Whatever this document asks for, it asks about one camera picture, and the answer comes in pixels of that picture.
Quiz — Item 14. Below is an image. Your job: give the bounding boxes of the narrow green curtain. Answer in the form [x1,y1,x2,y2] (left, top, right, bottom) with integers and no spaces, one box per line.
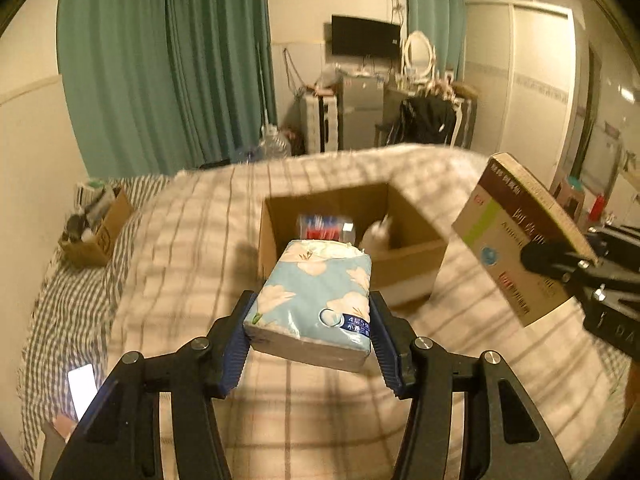
[404,0,467,83]

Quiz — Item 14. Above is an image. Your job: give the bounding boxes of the blue floral tissue pack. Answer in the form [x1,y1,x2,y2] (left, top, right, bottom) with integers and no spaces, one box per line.
[242,239,373,373]

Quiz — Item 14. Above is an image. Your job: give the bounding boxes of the white oval mirror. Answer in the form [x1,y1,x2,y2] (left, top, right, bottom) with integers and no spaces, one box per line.
[401,30,437,81]

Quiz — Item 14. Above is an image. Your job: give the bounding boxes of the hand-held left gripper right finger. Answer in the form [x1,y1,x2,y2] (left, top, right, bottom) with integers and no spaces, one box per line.
[369,290,575,480]

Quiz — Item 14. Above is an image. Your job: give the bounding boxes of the clear water jug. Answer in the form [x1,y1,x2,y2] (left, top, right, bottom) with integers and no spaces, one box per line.
[257,127,290,162]

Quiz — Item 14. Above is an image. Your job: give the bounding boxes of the black television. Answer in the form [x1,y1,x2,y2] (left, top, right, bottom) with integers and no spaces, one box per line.
[331,15,402,58]

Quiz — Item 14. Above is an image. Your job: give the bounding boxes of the white wardrobe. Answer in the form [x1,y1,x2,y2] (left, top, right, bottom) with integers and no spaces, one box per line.
[464,1,583,181]

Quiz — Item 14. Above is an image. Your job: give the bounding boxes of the white storage rack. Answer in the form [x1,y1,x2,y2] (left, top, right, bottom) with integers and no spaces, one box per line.
[300,91,341,155]

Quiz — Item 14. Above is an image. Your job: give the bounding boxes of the white smartphone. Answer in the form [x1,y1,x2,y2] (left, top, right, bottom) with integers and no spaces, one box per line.
[67,364,99,422]

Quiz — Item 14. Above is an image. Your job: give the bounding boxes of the red blue packet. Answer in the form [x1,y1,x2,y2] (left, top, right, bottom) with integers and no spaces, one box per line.
[298,213,356,244]

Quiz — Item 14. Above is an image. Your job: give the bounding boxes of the black clothes on chair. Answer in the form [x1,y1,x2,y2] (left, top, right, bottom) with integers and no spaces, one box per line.
[385,95,458,148]

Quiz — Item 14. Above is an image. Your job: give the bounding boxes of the white plastic bag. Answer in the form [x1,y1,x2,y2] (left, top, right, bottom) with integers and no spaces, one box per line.
[359,214,392,252]

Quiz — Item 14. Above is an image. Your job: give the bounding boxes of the small cardboard box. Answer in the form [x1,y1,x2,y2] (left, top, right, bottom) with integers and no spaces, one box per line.
[58,187,135,267]

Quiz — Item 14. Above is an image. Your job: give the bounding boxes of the brown green medicine box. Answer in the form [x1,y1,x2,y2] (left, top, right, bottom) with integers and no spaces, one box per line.
[451,152,599,328]

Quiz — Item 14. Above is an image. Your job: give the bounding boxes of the checkered grey bed sheet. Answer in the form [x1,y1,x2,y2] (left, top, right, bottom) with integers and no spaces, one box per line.
[19,175,173,466]

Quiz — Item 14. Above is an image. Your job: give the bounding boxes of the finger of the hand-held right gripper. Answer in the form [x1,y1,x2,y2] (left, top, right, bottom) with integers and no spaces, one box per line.
[520,241,608,288]

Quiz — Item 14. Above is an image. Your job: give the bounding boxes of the grey mini fridge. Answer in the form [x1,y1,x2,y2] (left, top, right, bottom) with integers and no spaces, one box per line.
[336,71,386,151]

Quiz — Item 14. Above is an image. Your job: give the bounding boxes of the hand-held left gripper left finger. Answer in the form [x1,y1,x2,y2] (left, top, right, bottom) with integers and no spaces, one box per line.
[50,289,257,480]

